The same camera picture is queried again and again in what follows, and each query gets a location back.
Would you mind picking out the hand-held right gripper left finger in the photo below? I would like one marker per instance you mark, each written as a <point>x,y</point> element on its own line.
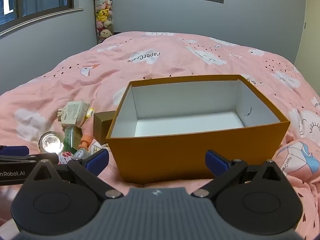
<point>98,160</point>

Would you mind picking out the small clear bottle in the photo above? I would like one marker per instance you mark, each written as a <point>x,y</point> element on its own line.
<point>81,153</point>

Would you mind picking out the orange cardboard box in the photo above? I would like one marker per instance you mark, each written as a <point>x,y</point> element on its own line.
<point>175,155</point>

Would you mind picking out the round shiny jar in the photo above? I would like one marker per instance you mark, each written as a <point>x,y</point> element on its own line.
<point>51,142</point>

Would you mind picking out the clear tube of plush toys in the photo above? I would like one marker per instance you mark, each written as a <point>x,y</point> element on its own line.
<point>104,12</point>

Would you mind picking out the green bottle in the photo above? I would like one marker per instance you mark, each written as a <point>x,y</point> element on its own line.
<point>72,140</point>

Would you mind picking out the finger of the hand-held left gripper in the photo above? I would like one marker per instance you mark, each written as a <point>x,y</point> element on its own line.
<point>37,158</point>
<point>15,150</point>

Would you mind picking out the small gold box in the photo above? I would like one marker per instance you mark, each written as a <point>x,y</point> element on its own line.
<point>101,127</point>

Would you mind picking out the pink printed blanket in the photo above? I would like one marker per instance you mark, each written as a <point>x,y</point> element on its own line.
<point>175,55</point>

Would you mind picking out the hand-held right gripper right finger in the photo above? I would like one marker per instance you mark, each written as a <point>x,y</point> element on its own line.
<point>215,161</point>

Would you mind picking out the cream door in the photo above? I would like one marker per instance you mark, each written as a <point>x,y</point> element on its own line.
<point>311,17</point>

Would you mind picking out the red and white small item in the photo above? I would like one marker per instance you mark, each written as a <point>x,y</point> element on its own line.
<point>66,156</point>

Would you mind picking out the yellow bottle with white label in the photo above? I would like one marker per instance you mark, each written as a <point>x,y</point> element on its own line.
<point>90,111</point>

